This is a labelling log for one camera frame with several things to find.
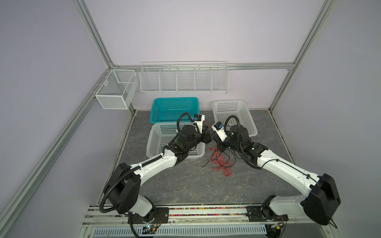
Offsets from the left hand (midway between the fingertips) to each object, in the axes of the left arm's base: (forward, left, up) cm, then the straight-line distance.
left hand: (213, 129), depth 77 cm
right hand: (-2, 0, -4) cm, 5 cm away
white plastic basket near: (+16, +33, -24) cm, 44 cm away
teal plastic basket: (+40, +31, -24) cm, 56 cm away
